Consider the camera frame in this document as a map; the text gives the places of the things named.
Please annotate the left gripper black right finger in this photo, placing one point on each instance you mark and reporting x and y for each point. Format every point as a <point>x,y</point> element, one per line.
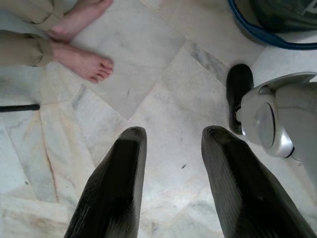
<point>247,193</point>

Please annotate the person's left leg khaki trousers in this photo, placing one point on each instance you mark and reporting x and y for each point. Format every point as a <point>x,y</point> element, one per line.
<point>81,17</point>

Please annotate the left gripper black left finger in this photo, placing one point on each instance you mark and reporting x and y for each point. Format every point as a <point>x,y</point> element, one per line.
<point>116,186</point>

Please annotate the black metal rod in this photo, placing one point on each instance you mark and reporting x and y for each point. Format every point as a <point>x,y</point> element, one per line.
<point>19,108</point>

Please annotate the blue-rimmed bin with black bag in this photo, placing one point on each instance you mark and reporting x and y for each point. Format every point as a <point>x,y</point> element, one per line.
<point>272,15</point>

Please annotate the person's leg khaki trousers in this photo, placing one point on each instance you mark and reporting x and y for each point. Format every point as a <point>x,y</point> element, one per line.
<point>81,64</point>
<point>81,17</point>

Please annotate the person's right leg khaki trousers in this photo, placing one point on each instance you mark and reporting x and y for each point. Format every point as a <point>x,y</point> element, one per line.
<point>81,64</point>

